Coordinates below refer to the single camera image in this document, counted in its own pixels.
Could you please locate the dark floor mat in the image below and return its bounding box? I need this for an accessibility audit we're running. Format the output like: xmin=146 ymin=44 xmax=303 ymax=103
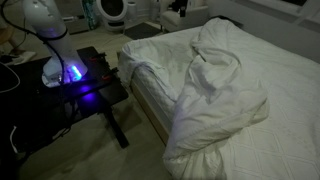
xmin=125 ymin=23 xmax=160 ymax=40

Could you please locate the white round appliance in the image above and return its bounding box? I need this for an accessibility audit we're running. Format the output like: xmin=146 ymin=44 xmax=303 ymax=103
xmin=96 ymin=0 xmax=128 ymax=31

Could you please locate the white bed sheet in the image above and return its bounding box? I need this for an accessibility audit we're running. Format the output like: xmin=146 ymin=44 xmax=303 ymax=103
xmin=118 ymin=27 xmax=201 ymax=101

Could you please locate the white quilted mattress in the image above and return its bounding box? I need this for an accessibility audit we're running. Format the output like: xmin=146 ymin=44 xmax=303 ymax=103
xmin=131 ymin=23 xmax=320 ymax=180

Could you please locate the black table clamp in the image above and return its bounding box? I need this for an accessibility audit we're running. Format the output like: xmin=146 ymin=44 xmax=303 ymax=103
xmin=89 ymin=53 xmax=118 ymax=81

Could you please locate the white duvet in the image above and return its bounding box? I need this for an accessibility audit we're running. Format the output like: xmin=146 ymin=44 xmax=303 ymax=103
xmin=163 ymin=18 xmax=269 ymax=180

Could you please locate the black robot table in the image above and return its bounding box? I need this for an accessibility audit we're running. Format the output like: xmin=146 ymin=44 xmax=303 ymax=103
xmin=1 ymin=47 xmax=129 ymax=154

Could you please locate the white cable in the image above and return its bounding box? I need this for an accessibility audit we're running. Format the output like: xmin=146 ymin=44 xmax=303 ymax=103
xmin=0 ymin=61 xmax=22 ymax=95

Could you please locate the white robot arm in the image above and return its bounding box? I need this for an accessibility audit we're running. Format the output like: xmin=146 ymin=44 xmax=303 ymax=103
xmin=22 ymin=0 xmax=88 ymax=88

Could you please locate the wooden bed frame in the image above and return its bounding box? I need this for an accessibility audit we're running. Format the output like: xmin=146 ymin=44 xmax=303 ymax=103
xmin=130 ymin=80 xmax=170 ymax=144

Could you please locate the white armchair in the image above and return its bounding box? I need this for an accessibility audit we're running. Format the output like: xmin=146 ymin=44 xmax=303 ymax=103
xmin=160 ymin=0 xmax=209 ymax=32

